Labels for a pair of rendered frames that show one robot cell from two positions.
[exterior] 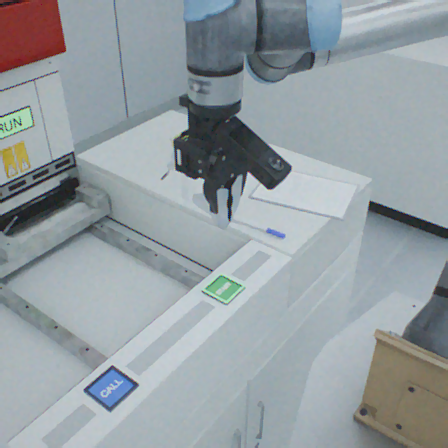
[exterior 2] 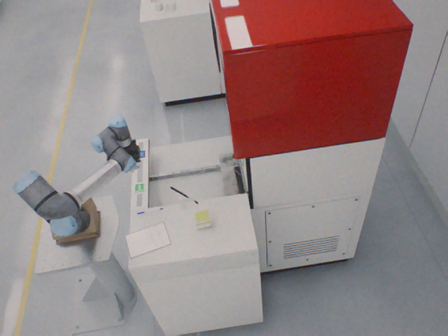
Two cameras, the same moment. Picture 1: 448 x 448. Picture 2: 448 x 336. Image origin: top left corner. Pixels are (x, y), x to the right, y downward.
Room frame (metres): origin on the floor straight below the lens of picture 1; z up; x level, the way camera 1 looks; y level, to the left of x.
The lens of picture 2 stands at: (2.16, -0.57, 2.65)
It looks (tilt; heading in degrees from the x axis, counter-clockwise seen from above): 48 degrees down; 140
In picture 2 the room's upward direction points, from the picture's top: 7 degrees counter-clockwise
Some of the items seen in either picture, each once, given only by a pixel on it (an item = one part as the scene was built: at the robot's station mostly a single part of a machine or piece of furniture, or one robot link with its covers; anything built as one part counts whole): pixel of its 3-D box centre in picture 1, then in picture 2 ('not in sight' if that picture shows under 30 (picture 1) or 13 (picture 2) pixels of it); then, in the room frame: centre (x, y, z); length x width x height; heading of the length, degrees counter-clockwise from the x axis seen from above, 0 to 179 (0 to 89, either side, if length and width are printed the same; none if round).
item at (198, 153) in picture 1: (211, 137); (129, 151); (0.69, 0.02, 1.25); 0.09 x 0.08 x 0.12; 52
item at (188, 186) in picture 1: (182, 167); (184, 199); (0.98, 0.09, 1.03); 0.06 x 0.04 x 0.13; 52
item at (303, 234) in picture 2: not in sight; (292, 191); (1.05, 0.89, 0.41); 0.82 x 0.71 x 0.82; 142
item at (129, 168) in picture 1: (219, 192); (193, 237); (1.10, 0.01, 0.89); 0.62 x 0.35 x 0.14; 52
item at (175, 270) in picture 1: (142, 252); not in sight; (0.94, 0.18, 0.84); 0.50 x 0.02 x 0.03; 52
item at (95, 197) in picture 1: (91, 195); not in sight; (1.08, 0.32, 0.89); 0.08 x 0.03 x 0.03; 52
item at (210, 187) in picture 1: (216, 185); not in sight; (0.66, 0.01, 1.18); 0.05 x 0.02 x 0.09; 142
